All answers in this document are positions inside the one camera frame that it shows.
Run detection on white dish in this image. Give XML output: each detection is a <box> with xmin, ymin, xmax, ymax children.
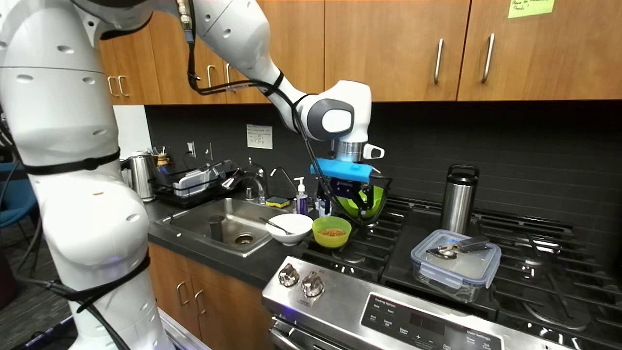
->
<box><xmin>173</xmin><ymin>169</ymin><xmax>214</xmax><ymax>196</ymax></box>

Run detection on silver stove knob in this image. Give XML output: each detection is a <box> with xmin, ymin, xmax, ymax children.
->
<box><xmin>301</xmin><ymin>272</ymin><xmax>327</xmax><ymax>299</ymax></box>
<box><xmin>276</xmin><ymin>262</ymin><xmax>301</xmax><ymax>289</ymax></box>

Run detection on stainless steel gas stove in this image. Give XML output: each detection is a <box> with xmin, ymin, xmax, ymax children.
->
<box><xmin>261</xmin><ymin>192</ymin><xmax>622</xmax><ymax>350</ymax></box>

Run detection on small yellow-capped bottle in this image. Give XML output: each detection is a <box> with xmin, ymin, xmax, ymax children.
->
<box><xmin>154</xmin><ymin>145</ymin><xmax>175</xmax><ymax>186</ymax></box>

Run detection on black dish rack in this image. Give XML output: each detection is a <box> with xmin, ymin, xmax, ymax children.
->
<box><xmin>154</xmin><ymin>165</ymin><xmax>230</xmax><ymax>210</ymax></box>

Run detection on green-capped dish soap bottle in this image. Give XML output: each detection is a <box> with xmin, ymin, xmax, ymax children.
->
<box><xmin>315</xmin><ymin>192</ymin><xmax>336</xmax><ymax>219</ymax></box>

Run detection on wooden wall cabinets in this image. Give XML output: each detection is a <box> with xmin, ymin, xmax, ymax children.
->
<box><xmin>95</xmin><ymin>0</ymin><xmax>622</xmax><ymax>107</ymax></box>

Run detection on green sticky note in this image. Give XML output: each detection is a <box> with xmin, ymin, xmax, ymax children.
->
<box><xmin>508</xmin><ymin>0</ymin><xmax>558</xmax><ymax>19</ymax></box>

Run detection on stainless steel electric kettle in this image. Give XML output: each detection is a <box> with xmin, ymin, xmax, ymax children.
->
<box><xmin>119</xmin><ymin>151</ymin><xmax>156</xmax><ymax>204</ymax></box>

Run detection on glass container with blue lid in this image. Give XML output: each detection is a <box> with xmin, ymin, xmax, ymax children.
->
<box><xmin>408</xmin><ymin>227</ymin><xmax>504</xmax><ymax>303</ymax></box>

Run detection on large green bowl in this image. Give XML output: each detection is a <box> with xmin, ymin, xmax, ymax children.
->
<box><xmin>336</xmin><ymin>182</ymin><xmax>391</xmax><ymax>221</ymax></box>

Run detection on blue chair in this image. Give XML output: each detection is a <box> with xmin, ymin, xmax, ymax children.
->
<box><xmin>0</xmin><ymin>161</ymin><xmax>39</xmax><ymax>229</ymax></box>

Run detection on chrome faucet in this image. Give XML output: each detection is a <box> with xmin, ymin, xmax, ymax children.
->
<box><xmin>222</xmin><ymin>171</ymin><xmax>268</xmax><ymax>206</ymax></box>

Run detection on dark metal utensil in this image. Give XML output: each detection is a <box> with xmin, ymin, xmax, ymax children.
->
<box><xmin>428</xmin><ymin>237</ymin><xmax>494</xmax><ymax>262</ymax></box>

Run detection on small yellow-green bowl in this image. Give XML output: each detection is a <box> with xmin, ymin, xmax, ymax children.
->
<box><xmin>311</xmin><ymin>213</ymin><xmax>354</xmax><ymax>250</ymax></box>

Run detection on brown lentils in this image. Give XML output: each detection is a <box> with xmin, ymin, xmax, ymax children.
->
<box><xmin>319</xmin><ymin>225</ymin><xmax>348</xmax><ymax>241</ymax></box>

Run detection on stainless steel thermos bottle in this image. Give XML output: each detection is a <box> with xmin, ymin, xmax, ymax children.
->
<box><xmin>441</xmin><ymin>163</ymin><xmax>482</xmax><ymax>235</ymax></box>

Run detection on purple pump bottle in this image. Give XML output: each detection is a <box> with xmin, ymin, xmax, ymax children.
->
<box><xmin>292</xmin><ymin>175</ymin><xmax>313</xmax><ymax>215</ymax></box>

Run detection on white bowl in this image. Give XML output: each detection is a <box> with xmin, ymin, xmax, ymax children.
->
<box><xmin>265</xmin><ymin>212</ymin><xmax>315</xmax><ymax>248</ymax></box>

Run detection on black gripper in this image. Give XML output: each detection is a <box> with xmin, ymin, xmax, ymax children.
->
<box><xmin>331</xmin><ymin>178</ymin><xmax>381</xmax><ymax>225</ymax></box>

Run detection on white wall outlet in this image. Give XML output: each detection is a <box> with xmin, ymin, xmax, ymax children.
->
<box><xmin>245</xmin><ymin>122</ymin><xmax>276</xmax><ymax>151</ymax></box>

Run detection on wooden base cabinet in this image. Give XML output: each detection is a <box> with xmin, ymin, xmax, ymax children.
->
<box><xmin>148</xmin><ymin>241</ymin><xmax>276</xmax><ymax>350</ymax></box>

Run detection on stainless steel sink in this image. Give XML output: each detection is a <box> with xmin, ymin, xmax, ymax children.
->
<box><xmin>162</xmin><ymin>194</ymin><xmax>288</xmax><ymax>260</ymax></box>

